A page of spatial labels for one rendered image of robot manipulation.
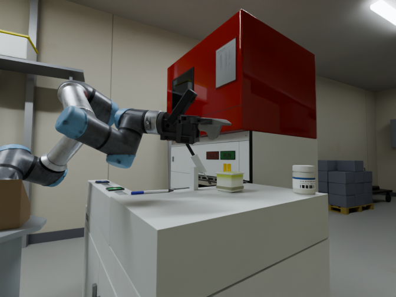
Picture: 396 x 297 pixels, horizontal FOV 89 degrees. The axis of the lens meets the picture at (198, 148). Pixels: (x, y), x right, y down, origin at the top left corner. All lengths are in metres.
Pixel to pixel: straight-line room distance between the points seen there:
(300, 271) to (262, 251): 0.20
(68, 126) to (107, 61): 2.98
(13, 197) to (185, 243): 0.76
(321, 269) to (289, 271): 0.19
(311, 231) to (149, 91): 3.08
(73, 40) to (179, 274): 3.43
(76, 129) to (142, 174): 2.75
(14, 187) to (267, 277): 0.90
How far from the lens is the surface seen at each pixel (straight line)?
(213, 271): 0.46
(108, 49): 3.58
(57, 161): 1.11
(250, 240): 0.51
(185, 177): 1.47
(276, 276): 0.63
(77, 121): 0.56
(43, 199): 3.31
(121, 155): 0.61
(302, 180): 0.77
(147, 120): 0.63
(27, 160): 1.15
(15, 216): 1.03
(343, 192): 5.02
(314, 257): 0.79
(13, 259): 1.09
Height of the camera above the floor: 1.08
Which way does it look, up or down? 3 degrees up
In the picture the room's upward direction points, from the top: straight up
